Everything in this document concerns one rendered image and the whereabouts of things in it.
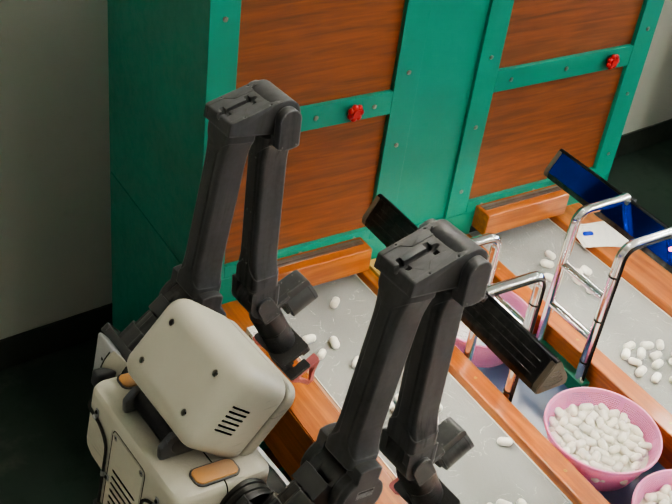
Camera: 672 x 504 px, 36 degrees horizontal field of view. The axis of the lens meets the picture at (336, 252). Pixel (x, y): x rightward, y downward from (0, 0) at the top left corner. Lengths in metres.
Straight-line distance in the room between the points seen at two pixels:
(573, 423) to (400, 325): 1.17
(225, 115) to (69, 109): 1.53
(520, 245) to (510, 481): 0.89
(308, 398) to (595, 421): 0.67
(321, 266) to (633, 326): 0.83
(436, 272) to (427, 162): 1.38
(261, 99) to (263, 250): 0.29
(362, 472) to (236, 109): 0.57
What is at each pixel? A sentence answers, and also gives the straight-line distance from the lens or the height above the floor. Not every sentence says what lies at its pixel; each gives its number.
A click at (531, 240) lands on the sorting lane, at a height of 0.74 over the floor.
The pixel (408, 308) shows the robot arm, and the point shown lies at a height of 1.56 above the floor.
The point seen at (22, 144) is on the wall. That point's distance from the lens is 3.06.
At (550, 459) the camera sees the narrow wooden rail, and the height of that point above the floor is 0.77.
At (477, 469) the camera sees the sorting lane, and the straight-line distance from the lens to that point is 2.27.
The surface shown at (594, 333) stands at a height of 0.87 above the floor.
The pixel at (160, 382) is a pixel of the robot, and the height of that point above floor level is 1.32.
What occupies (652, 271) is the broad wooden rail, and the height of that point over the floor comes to 0.77.
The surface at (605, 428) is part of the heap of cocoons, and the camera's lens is 2.46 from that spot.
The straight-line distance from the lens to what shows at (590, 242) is 3.00.
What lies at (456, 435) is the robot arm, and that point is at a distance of 1.64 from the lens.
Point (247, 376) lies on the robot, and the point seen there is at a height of 1.38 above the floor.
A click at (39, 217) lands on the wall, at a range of 3.21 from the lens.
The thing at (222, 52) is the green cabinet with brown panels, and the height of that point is 1.44.
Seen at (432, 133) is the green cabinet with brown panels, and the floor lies 1.12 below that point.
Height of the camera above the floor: 2.37
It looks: 36 degrees down
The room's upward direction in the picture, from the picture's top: 8 degrees clockwise
